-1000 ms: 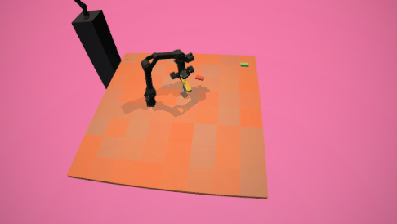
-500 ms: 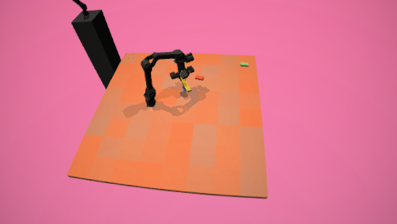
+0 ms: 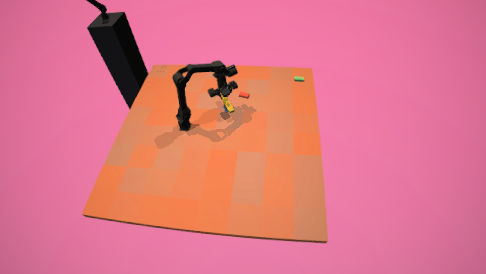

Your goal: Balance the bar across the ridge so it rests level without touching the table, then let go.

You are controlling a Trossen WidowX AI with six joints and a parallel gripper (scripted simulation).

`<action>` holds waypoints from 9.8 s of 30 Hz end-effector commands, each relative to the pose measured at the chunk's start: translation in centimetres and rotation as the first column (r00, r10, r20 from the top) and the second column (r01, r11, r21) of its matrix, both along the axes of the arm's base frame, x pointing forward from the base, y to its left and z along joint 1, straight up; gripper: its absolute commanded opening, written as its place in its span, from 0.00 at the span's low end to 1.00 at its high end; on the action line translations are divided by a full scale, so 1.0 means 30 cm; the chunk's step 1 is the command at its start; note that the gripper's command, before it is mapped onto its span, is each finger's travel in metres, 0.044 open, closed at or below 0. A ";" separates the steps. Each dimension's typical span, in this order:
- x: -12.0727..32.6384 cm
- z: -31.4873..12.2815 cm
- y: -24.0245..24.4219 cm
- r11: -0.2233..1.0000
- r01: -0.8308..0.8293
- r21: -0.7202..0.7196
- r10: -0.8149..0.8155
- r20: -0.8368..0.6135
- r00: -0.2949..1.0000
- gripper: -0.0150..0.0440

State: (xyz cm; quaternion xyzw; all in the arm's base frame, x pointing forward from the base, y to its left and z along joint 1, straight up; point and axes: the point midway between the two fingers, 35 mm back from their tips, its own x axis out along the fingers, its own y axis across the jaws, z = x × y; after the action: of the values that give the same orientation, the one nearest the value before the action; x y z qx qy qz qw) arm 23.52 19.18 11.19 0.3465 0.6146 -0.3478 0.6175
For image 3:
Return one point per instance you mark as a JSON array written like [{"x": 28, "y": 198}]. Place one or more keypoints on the yellow bar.
[{"x": 227, "y": 104}]

